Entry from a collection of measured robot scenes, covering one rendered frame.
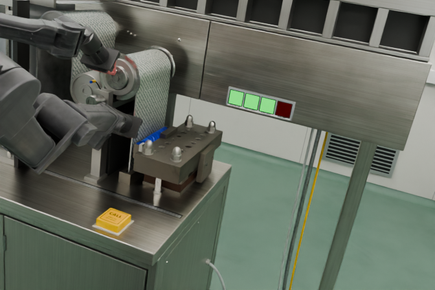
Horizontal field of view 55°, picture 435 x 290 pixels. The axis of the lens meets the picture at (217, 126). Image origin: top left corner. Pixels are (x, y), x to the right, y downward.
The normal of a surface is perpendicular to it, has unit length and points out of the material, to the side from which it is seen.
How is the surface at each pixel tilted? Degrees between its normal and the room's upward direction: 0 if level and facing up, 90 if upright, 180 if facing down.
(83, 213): 0
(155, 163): 90
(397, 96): 90
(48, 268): 90
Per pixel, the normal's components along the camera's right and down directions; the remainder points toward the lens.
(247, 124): -0.33, 0.27
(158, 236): 0.15, -0.93
